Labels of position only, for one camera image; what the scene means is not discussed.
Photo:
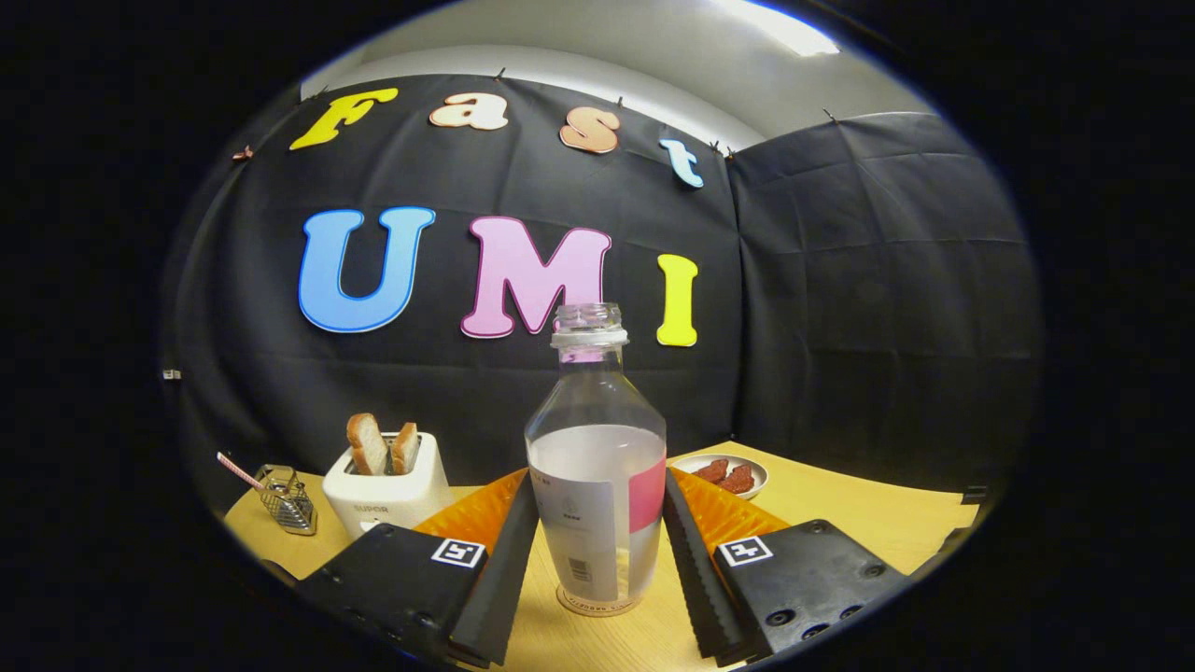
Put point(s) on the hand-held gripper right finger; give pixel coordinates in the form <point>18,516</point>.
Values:
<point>695,579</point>

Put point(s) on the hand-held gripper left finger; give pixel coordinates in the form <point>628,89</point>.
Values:
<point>504,588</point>

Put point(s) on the round cork coaster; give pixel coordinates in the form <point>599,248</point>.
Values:
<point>597,609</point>

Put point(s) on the clear plastic juice bottle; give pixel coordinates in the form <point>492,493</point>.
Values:
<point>597,467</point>

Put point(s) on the red sausage piece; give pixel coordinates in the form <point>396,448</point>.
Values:
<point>738,480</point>
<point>711,470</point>

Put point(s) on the small white plate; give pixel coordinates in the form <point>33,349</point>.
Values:
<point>758,474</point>

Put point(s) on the white toaster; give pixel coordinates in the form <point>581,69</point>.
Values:
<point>383,499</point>

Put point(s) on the wooden table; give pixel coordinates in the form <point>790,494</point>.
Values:
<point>840,523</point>

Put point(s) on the toast bread slice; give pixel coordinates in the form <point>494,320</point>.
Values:
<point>367,446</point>
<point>405,450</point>

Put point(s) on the black backdrop cloth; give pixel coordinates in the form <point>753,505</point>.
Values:
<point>840,327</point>

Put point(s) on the pink striped straw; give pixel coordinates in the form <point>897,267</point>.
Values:
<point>238,470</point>

